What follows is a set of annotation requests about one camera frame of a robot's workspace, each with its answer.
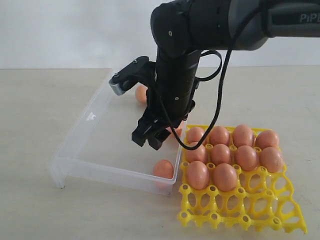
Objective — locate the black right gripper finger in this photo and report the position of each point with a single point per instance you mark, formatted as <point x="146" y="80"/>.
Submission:
<point x="146" y="130"/>
<point x="156" y="135"/>

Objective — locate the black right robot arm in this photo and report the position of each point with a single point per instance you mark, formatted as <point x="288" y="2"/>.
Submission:
<point x="186" y="30"/>

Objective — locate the brown egg front right corner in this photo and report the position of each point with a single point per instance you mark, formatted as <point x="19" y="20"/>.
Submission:
<point x="163" y="169"/>

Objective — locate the clear plastic bin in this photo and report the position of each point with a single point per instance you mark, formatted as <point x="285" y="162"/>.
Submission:
<point x="99" y="146"/>

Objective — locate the brown egg column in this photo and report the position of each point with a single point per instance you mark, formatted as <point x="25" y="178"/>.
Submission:
<point x="271" y="158"/>
<point x="246" y="157"/>
<point x="178" y="130"/>

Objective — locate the yellow plastic egg tray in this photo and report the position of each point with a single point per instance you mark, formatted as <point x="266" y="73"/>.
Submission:
<point x="261" y="199"/>

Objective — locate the brown egg second row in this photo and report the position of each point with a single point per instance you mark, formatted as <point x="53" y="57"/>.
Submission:
<point x="141" y="94"/>

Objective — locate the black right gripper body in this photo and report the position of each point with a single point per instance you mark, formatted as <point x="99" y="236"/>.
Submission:
<point x="175" y="82"/>

